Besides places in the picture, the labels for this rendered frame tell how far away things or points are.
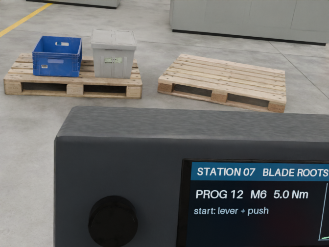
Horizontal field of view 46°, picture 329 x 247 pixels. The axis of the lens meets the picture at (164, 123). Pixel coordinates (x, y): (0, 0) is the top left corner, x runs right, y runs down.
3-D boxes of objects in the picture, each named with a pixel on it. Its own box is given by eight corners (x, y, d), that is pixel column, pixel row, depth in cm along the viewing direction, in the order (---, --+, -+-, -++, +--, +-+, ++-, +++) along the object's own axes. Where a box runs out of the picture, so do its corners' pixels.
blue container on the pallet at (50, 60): (82, 58, 402) (82, 37, 392) (79, 78, 349) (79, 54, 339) (41, 56, 395) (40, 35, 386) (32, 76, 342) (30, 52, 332)
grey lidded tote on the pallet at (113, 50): (131, 61, 410) (132, 30, 396) (135, 80, 357) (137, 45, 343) (91, 59, 403) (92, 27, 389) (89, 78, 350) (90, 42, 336)
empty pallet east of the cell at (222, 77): (281, 82, 439) (284, 70, 433) (282, 116, 351) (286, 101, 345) (179, 65, 463) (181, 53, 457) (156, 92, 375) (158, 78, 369)
